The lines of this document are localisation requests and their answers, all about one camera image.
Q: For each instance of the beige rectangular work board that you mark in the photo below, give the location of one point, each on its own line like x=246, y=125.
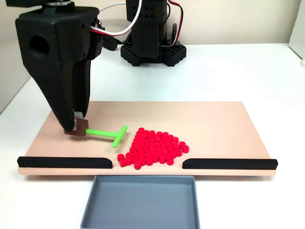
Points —
x=214, y=131

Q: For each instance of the black edge rail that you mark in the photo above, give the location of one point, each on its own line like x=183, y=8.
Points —
x=64, y=162
x=228, y=164

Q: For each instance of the white box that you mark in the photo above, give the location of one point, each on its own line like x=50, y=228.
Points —
x=299, y=31

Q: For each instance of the grey plastic tray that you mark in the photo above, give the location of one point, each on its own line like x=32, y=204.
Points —
x=140, y=205

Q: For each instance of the red cylindrical granule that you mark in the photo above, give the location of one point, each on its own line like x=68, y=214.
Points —
x=157, y=144
x=150, y=149
x=134, y=158
x=149, y=162
x=156, y=136
x=129, y=153
x=175, y=140
x=175, y=144
x=156, y=149
x=174, y=149
x=162, y=159
x=135, y=153
x=148, y=140
x=150, y=136
x=162, y=149
x=166, y=153
x=139, y=136
x=155, y=159
x=165, y=133
x=168, y=149
x=120, y=157
x=164, y=144
x=186, y=149
x=182, y=144
x=179, y=153
x=145, y=149
x=123, y=163
x=142, y=153
x=141, y=158
x=154, y=140
x=136, y=140
x=166, y=140
x=147, y=158
x=159, y=133
x=160, y=140
x=128, y=158
x=160, y=153
x=139, y=149
x=143, y=162
x=173, y=155
x=137, y=165
x=129, y=162
x=147, y=133
x=148, y=153
x=154, y=153
x=144, y=136
x=169, y=162
x=152, y=144
x=133, y=149
x=152, y=133
x=141, y=130
x=170, y=136
x=169, y=144

